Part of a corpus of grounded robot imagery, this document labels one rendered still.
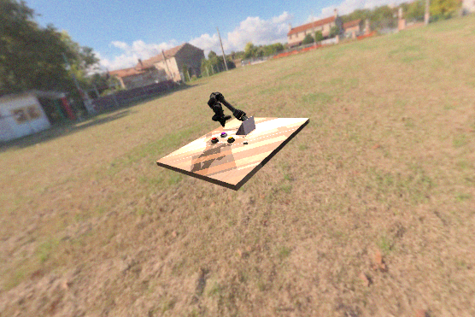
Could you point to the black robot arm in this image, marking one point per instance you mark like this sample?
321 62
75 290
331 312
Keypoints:
214 103

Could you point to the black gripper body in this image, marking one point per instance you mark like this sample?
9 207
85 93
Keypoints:
223 117

